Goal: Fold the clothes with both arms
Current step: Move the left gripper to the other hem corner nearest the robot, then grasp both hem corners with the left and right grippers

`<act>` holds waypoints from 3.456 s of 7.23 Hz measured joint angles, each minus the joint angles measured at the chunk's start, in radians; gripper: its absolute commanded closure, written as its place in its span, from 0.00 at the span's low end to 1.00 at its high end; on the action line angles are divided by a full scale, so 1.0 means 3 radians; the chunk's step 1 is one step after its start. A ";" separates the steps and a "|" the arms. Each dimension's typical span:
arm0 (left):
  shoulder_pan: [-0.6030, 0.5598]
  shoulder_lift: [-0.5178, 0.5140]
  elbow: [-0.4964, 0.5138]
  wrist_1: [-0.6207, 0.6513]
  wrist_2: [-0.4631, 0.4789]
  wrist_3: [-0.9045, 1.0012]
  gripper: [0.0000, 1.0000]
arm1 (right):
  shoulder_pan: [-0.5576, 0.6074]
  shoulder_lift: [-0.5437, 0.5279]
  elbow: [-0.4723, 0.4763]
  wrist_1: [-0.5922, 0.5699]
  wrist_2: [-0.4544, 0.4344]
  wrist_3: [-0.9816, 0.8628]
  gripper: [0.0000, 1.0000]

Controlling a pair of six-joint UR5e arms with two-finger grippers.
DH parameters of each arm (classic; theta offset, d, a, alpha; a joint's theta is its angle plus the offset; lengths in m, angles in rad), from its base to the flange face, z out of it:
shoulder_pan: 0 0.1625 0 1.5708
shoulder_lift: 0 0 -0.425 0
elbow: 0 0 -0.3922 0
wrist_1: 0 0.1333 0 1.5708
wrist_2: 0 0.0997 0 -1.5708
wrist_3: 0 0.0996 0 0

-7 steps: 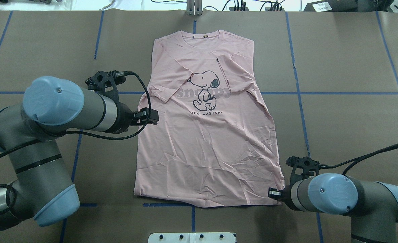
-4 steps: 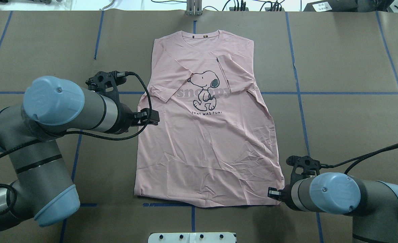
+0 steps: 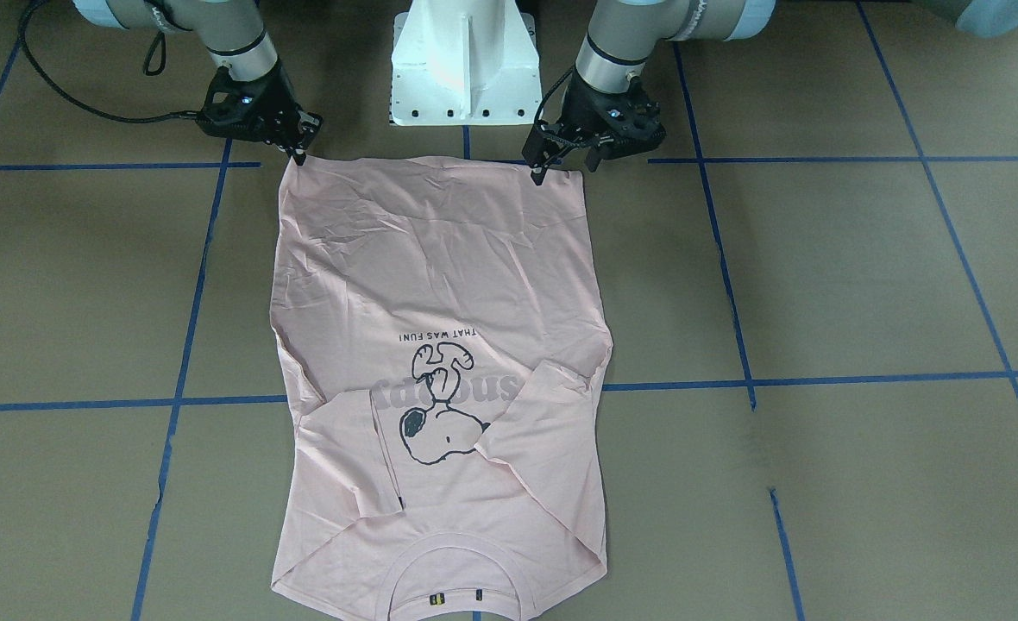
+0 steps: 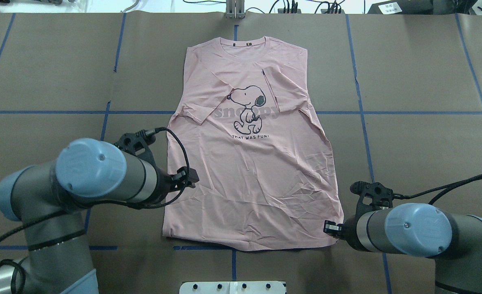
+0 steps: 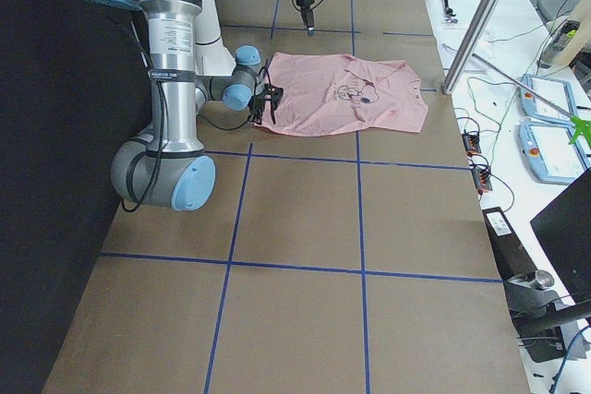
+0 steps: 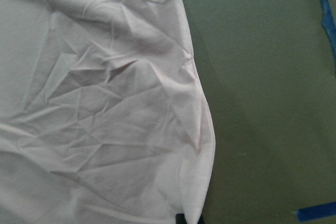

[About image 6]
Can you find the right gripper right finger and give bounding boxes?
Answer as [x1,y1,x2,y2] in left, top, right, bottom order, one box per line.
[197,215,205,224]

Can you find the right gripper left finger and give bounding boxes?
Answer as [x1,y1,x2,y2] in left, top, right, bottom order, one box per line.
[175,214,185,224]

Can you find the pink Snoopy t-shirt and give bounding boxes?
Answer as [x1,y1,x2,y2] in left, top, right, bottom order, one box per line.
[1,0,215,223]

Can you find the blue tape grid lines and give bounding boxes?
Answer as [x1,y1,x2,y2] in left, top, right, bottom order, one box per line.
[295,0,335,222]

